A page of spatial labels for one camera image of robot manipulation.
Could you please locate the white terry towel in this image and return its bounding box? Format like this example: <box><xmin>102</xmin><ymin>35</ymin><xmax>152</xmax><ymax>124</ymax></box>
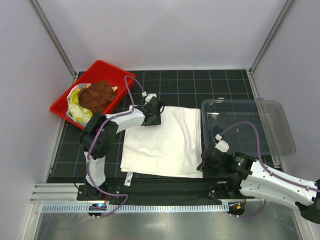
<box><xmin>120</xmin><ymin>106</ymin><xmax>203</xmax><ymax>179</ymax></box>

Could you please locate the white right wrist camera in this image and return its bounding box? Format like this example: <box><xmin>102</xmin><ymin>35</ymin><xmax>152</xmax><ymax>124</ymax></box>
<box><xmin>214</xmin><ymin>134</ymin><xmax>230</xmax><ymax>153</ymax></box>

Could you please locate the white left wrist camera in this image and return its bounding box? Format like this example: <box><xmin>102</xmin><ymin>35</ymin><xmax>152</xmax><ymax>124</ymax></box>
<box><xmin>142</xmin><ymin>91</ymin><xmax>157</xmax><ymax>104</ymax></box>

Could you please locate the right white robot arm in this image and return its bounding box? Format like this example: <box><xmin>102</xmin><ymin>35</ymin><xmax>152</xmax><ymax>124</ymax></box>
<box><xmin>197</xmin><ymin>146</ymin><xmax>320</xmax><ymax>224</ymax></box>

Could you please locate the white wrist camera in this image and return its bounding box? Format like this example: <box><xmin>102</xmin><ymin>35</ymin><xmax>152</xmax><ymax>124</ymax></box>
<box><xmin>142</xmin><ymin>91</ymin><xmax>157</xmax><ymax>104</ymax></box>
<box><xmin>214</xmin><ymin>134</ymin><xmax>230</xmax><ymax>153</ymax></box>

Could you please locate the clear plastic container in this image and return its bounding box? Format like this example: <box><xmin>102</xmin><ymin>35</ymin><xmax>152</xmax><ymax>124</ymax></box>
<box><xmin>201</xmin><ymin>99</ymin><xmax>296</xmax><ymax>157</ymax></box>

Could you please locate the red plastic bin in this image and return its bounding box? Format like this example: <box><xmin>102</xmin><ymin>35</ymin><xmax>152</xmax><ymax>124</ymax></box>
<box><xmin>50</xmin><ymin>60</ymin><xmax>136</xmax><ymax>130</ymax></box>

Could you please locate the black grid cutting mat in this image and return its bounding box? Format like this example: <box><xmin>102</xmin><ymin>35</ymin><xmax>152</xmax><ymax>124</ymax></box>
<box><xmin>47</xmin><ymin>69</ymin><xmax>286</xmax><ymax>183</ymax></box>

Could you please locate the brown towel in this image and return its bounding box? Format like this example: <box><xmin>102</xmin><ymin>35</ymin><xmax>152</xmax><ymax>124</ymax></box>
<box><xmin>78</xmin><ymin>80</ymin><xmax>117</xmax><ymax>114</ymax></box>

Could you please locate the yellow patterned towel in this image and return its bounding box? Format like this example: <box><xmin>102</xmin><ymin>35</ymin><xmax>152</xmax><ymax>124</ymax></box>
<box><xmin>66</xmin><ymin>83</ymin><xmax>93</xmax><ymax>127</ymax></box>

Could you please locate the perforated metal cable rail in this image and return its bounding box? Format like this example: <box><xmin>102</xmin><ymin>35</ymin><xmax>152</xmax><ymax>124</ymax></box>
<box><xmin>41</xmin><ymin>202</ymin><xmax>229</xmax><ymax>214</ymax></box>

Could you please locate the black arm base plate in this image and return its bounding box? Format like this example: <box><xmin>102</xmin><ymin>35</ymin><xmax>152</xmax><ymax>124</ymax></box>
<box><xmin>76</xmin><ymin>177</ymin><xmax>245</xmax><ymax>206</ymax></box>

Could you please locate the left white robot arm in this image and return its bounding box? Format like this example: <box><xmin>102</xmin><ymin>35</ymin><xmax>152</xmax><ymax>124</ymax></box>
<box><xmin>80</xmin><ymin>94</ymin><xmax>165</xmax><ymax>200</ymax></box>

